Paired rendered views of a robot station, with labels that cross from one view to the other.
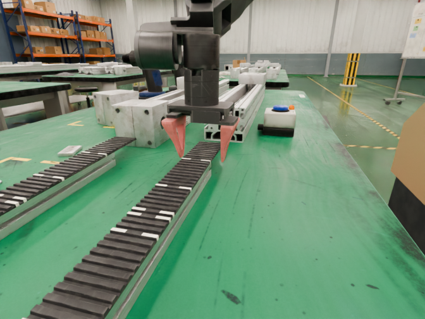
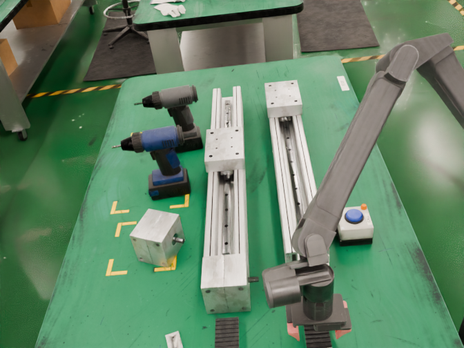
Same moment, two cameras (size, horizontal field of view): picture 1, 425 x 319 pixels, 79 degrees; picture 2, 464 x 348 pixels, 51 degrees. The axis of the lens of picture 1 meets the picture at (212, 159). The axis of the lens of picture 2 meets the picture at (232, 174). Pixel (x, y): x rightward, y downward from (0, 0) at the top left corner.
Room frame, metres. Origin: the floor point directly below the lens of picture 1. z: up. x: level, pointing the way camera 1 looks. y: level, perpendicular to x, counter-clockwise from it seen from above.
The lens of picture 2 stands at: (-0.09, 0.23, 1.71)
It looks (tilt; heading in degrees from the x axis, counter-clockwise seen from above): 39 degrees down; 351
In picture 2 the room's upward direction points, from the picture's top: 8 degrees counter-clockwise
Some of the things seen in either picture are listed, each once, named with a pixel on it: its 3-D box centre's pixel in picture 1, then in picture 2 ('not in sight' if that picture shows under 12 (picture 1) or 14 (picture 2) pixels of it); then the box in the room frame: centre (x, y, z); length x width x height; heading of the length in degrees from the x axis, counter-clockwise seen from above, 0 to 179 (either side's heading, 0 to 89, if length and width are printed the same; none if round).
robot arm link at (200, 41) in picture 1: (197, 52); (315, 282); (0.44, 0.02, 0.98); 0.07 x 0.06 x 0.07; 86
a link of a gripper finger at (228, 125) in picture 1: (215, 135); (330, 323); (0.43, -0.01, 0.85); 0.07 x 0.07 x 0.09; 75
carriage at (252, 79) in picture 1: (252, 81); (283, 101); (1.24, -0.19, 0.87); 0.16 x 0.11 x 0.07; 166
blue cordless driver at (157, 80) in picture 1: (143, 80); (153, 163); (1.05, 0.27, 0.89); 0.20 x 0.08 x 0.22; 84
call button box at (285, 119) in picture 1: (276, 121); (350, 226); (0.70, -0.17, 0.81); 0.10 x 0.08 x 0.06; 76
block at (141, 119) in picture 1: (147, 122); (231, 283); (0.61, 0.16, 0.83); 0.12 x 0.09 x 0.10; 76
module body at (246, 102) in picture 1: (245, 99); (291, 159); (1.00, -0.13, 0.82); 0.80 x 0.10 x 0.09; 166
